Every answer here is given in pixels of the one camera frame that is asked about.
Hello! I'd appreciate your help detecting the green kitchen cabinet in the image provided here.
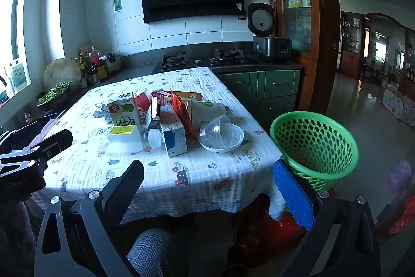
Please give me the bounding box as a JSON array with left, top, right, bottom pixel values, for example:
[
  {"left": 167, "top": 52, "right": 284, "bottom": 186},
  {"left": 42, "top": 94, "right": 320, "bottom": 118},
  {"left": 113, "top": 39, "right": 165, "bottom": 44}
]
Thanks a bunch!
[{"left": 214, "top": 69, "right": 302, "bottom": 131}]

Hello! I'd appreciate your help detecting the person's plaid trouser leg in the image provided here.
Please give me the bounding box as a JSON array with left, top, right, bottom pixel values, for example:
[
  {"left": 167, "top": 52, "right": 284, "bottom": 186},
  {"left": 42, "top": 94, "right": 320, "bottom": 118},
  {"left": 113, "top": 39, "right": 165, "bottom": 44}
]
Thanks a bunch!
[{"left": 126, "top": 228, "right": 190, "bottom": 277}]

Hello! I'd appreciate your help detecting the white paper cup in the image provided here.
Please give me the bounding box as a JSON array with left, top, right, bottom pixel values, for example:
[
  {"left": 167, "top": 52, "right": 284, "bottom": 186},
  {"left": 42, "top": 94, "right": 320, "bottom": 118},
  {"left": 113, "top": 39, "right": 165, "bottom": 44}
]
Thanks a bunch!
[{"left": 186, "top": 99, "right": 231, "bottom": 131}]

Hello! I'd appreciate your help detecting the lilac plastic bag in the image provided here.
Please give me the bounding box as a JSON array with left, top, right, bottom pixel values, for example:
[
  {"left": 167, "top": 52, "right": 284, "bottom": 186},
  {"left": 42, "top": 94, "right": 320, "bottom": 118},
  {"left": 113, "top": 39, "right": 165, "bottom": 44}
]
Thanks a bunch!
[{"left": 29, "top": 119, "right": 59, "bottom": 149}]

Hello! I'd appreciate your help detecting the black countertop appliance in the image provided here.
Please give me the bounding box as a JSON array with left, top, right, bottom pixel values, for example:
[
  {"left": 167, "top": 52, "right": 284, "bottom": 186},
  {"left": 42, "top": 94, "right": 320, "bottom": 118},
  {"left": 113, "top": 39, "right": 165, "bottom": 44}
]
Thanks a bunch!
[{"left": 253, "top": 35, "right": 292, "bottom": 62}]

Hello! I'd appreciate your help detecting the printed white tablecloth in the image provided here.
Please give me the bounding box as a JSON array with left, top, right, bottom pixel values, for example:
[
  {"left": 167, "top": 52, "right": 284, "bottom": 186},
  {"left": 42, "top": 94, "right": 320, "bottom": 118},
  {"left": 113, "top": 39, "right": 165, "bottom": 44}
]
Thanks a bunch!
[{"left": 31, "top": 67, "right": 286, "bottom": 224}]

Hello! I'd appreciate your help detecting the black gas stove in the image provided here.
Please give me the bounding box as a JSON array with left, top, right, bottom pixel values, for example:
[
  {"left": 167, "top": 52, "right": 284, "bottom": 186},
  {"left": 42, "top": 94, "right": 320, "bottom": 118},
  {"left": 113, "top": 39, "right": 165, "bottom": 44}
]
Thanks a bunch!
[{"left": 152, "top": 49, "right": 260, "bottom": 74}]

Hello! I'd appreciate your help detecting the kitchen window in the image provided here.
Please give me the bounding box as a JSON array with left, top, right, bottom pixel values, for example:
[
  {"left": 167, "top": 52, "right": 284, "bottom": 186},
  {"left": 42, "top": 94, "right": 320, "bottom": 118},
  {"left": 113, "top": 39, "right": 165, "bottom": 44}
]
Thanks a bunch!
[{"left": 0, "top": 0, "right": 34, "bottom": 104}]

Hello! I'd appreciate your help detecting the red plastic bag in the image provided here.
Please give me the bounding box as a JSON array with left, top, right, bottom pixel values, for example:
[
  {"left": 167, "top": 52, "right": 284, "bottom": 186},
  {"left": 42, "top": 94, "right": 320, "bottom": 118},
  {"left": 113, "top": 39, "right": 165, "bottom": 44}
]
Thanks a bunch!
[{"left": 388, "top": 199, "right": 415, "bottom": 236}]

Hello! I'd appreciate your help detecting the orange cardboard box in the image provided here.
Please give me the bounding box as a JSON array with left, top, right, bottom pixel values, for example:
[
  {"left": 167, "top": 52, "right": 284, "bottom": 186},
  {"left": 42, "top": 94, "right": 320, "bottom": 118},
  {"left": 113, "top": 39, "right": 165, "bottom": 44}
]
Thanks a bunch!
[{"left": 174, "top": 90, "right": 203, "bottom": 102}]

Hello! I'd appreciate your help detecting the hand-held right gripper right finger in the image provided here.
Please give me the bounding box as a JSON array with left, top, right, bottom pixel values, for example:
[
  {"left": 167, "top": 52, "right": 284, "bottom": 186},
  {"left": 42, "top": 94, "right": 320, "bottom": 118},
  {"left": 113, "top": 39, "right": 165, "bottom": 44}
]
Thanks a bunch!
[{"left": 272, "top": 159, "right": 381, "bottom": 277}]

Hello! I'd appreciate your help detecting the red plastic stool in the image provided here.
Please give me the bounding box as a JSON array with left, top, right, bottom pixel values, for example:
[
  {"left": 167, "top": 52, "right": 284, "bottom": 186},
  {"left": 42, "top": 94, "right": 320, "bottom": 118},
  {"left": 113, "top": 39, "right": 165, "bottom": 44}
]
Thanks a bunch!
[{"left": 243, "top": 196, "right": 305, "bottom": 260}]

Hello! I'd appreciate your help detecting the red cartoon paper cup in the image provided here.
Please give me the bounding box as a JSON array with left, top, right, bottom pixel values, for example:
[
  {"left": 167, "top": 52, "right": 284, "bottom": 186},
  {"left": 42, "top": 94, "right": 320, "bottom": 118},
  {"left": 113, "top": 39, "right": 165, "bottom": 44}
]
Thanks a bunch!
[{"left": 133, "top": 90, "right": 154, "bottom": 129}]

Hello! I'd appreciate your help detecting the green label milk carton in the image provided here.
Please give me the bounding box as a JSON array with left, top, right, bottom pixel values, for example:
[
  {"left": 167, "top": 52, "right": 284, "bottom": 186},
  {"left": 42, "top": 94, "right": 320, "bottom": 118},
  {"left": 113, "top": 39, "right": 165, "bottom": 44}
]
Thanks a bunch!
[{"left": 106, "top": 92, "right": 141, "bottom": 135}]

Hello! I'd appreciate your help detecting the white box with yellow label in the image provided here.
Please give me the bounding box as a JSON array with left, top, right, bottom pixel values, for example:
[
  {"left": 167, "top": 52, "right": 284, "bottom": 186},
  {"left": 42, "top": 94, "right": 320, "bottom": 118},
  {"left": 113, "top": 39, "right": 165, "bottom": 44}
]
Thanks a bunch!
[{"left": 92, "top": 125, "right": 145, "bottom": 154}]

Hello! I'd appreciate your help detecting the bowl of green vegetables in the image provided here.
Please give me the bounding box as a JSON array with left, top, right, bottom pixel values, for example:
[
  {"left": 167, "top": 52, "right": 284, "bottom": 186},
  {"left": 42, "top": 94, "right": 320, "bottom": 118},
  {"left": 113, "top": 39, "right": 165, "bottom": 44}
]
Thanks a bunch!
[{"left": 36, "top": 80, "right": 73, "bottom": 113}]

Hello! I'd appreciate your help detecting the white plastic plate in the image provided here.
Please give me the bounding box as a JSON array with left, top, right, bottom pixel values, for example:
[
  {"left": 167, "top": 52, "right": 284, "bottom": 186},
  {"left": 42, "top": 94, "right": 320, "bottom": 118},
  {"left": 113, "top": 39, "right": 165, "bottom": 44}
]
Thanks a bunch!
[{"left": 198, "top": 124, "right": 244, "bottom": 153}]

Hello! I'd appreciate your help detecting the green plastic basket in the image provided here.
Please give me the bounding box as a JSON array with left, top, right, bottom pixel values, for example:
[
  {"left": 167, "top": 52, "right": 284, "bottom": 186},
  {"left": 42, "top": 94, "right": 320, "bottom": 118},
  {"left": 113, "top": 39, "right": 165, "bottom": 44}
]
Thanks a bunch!
[{"left": 270, "top": 111, "right": 360, "bottom": 191}]

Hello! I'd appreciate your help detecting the clear plastic bottle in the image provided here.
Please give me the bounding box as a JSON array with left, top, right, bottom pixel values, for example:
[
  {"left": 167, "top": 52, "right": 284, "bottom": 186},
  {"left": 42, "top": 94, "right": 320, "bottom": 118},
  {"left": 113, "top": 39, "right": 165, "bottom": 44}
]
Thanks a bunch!
[{"left": 142, "top": 128, "right": 163, "bottom": 148}]

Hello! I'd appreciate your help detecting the blue white drink carton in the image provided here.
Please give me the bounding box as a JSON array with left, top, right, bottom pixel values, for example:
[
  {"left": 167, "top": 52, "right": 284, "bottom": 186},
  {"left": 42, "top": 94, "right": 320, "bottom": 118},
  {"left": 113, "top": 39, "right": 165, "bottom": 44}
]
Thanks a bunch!
[{"left": 159, "top": 105, "right": 189, "bottom": 158}]

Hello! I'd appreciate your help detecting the round wooden cutting board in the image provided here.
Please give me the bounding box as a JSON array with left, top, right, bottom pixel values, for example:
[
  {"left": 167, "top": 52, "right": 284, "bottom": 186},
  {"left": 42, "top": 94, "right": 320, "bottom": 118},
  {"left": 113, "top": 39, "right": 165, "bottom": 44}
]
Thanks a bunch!
[{"left": 41, "top": 58, "right": 82, "bottom": 94}]

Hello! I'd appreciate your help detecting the dotted play fence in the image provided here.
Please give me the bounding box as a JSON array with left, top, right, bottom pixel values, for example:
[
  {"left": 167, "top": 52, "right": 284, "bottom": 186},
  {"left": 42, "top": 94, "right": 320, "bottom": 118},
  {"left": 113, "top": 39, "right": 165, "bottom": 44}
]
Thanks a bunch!
[{"left": 382, "top": 87, "right": 415, "bottom": 128}]

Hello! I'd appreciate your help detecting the crumpled grey foil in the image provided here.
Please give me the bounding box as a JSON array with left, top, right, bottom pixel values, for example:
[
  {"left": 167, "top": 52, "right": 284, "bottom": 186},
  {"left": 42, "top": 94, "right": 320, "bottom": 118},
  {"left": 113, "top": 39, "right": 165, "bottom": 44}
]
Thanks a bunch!
[{"left": 93, "top": 103, "right": 112, "bottom": 125}]

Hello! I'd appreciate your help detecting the row of seasoning bottles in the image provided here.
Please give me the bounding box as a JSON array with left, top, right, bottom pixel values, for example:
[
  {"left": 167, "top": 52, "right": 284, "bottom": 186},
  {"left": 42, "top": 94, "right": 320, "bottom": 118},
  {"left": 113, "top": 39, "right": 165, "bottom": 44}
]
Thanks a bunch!
[{"left": 76, "top": 46, "right": 108, "bottom": 87}]

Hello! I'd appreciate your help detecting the wooden glass door cabinet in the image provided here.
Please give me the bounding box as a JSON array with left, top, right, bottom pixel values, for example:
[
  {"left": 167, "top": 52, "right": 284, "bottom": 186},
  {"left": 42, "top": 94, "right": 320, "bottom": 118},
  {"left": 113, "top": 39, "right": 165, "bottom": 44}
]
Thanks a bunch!
[{"left": 262, "top": 0, "right": 341, "bottom": 122}]

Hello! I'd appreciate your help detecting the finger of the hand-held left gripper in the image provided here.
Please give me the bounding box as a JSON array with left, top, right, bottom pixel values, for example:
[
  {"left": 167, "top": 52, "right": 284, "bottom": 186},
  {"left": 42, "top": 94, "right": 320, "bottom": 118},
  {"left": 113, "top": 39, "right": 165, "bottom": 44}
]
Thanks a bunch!
[
  {"left": 0, "top": 129, "right": 73, "bottom": 172},
  {"left": 0, "top": 122, "right": 43, "bottom": 152}
]

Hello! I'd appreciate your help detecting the red foil snack packet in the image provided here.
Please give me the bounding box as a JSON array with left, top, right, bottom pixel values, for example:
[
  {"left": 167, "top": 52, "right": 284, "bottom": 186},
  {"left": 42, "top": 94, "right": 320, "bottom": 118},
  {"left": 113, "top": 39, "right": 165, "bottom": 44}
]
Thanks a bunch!
[{"left": 169, "top": 90, "right": 197, "bottom": 139}]

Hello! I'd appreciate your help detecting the clear plastic cup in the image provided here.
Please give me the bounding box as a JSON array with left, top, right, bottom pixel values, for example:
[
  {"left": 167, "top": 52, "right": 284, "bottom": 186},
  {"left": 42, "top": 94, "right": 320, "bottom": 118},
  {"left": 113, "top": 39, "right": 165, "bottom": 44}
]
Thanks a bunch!
[{"left": 198, "top": 115, "right": 233, "bottom": 148}]

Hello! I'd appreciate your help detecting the red printed box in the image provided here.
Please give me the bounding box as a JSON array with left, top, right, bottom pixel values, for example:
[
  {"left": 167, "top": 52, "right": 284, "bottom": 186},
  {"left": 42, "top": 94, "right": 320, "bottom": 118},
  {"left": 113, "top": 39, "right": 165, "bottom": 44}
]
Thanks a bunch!
[{"left": 152, "top": 90, "right": 173, "bottom": 107}]

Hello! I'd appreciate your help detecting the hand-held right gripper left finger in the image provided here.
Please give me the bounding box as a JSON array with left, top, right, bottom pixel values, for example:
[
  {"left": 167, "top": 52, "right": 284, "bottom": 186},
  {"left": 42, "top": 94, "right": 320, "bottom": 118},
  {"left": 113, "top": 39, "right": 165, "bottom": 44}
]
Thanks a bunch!
[{"left": 34, "top": 159, "right": 145, "bottom": 277}]

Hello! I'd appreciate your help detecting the steel pot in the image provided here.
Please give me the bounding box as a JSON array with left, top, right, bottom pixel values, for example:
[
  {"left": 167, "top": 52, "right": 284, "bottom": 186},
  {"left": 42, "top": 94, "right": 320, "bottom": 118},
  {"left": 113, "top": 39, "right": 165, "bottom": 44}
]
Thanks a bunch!
[{"left": 104, "top": 52, "right": 122, "bottom": 75}]

